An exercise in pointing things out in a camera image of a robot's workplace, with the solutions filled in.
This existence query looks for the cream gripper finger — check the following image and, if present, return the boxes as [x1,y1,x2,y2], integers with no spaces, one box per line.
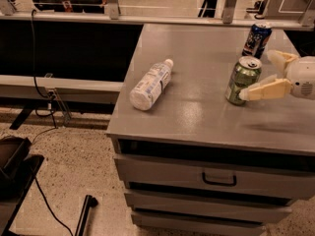
[267,50,299,77]
[238,75,292,101]

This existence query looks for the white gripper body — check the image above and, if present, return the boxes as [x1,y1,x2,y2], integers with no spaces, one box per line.
[286,56,315,100]

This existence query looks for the green soda can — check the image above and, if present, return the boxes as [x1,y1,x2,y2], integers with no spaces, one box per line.
[225,56,262,105]

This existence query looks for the blue soda can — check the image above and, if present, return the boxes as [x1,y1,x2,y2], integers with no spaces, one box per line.
[242,23,272,59]

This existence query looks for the grey metal railing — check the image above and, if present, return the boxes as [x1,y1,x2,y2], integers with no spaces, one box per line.
[0,0,314,30]

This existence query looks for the white plastic bottle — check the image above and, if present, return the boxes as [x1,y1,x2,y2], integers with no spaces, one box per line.
[129,59,173,111]

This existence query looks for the black bar on floor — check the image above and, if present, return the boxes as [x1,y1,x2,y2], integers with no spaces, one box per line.
[75,195,98,236]

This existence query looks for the black equipment base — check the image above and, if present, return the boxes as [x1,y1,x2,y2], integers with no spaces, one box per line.
[0,137,44,236]

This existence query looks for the black drawer handle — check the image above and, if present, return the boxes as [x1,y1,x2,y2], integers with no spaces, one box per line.
[201,172,237,187]

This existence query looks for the black hanging cable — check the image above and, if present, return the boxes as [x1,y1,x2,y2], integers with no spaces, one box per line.
[30,9,58,129]

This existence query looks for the black floor cable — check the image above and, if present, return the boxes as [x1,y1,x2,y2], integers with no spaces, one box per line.
[31,170,75,236]

